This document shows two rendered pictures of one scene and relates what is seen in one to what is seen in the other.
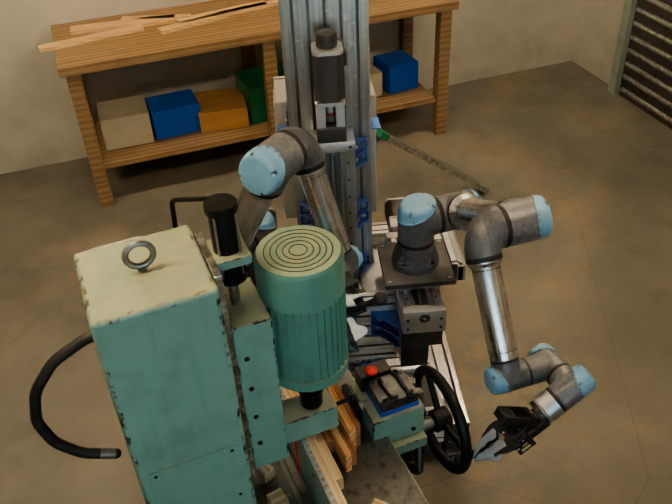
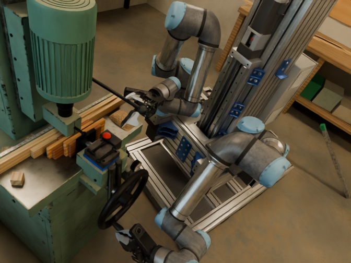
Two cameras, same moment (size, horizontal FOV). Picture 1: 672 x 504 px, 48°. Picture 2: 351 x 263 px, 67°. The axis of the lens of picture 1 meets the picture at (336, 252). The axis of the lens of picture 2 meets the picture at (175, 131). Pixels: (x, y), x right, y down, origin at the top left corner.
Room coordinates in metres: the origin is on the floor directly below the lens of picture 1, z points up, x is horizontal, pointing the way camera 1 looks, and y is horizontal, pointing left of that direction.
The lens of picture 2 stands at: (0.91, -0.67, 1.80)
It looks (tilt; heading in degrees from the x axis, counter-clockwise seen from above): 44 degrees down; 39
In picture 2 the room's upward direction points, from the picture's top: 22 degrees clockwise
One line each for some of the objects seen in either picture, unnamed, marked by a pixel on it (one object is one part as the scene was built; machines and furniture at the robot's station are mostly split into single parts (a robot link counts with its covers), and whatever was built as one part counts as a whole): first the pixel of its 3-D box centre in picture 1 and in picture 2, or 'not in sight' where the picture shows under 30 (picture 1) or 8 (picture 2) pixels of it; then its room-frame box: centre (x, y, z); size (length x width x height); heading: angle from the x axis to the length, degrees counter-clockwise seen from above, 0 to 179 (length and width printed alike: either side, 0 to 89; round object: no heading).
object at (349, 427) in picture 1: (336, 409); (85, 136); (1.23, 0.02, 0.94); 0.20 x 0.02 x 0.08; 21
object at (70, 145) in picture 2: (344, 411); (85, 140); (1.22, 0.00, 0.94); 0.16 x 0.01 x 0.07; 21
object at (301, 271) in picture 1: (303, 310); (63, 47); (1.17, 0.07, 1.32); 0.18 x 0.18 x 0.31
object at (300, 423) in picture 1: (304, 417); (62, 118); (1.16, 0.09, 0.99); 0.14 x 0.07 x 0.09; 111
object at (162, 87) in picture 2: not in sight; (158, 94); (1.55, 0.02, 1.08); 0.08 x 0.05 x 0.08; 111
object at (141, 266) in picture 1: (139, 255); not in sight; (1.06, 0.34, 1.55); 0.06 x 0.02 x 0.07; 111
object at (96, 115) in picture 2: (296, 398); (89, 119); (1.28, 0.12, 0.92); 0.55 x 0.02 x 0.04; 21
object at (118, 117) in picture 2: not in sight; (124, 118); (1.44, 0.08, 0.91); 0.12 x 0.09 x 0.03; 111
